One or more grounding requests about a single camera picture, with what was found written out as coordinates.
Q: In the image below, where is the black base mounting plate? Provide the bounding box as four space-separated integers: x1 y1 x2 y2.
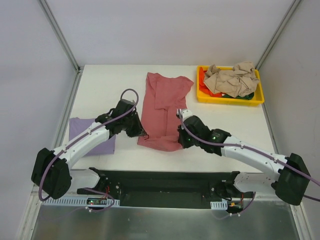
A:
93 169 254 209

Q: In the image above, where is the orange t shirt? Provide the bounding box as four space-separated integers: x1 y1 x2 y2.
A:
198 67 225 98

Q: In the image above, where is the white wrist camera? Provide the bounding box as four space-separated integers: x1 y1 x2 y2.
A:
124 99 136 106
176 108 193 122

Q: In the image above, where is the beige crumpled t shirt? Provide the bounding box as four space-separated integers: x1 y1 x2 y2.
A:
203 61 260 98

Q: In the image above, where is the aluminium corner post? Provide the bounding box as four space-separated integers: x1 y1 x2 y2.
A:
37 0 82 74
255 0 303 71

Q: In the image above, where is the right white cable duct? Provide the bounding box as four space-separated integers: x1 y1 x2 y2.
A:
210 200 228 211

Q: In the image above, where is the yellow plastic bin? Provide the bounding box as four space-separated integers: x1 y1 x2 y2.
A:
195 65 265 107

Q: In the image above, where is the aluminium front frame rail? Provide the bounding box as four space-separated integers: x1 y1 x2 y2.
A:
31 175 302 201

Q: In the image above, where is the folded lavender t shirt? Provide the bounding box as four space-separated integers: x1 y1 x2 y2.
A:
68 117 116 157

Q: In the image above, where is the right aluminium corner post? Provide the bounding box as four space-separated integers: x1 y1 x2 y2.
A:
255 0 303 71

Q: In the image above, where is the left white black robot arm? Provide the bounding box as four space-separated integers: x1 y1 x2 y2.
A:
31 99 147 199

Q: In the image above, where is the left aluminium corner post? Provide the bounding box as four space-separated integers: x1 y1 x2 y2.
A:
37 0 82 74

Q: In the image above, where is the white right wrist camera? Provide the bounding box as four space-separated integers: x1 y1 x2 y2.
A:
176 108 193 122

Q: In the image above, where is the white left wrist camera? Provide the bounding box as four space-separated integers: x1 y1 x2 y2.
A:
124 99 136 106

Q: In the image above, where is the white cable duct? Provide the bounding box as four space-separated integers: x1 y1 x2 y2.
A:
43 196 120 208
210 200 228 211

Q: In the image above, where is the pink red t shirt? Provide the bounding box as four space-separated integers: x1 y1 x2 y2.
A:
137 72 194 152

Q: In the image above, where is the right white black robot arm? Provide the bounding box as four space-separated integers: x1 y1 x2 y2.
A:
176 109 311 206

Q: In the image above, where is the left white cable duct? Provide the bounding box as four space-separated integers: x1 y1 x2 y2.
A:
43 196 120 208

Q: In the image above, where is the green t shirt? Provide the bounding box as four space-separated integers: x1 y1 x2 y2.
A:
222 92 255 101

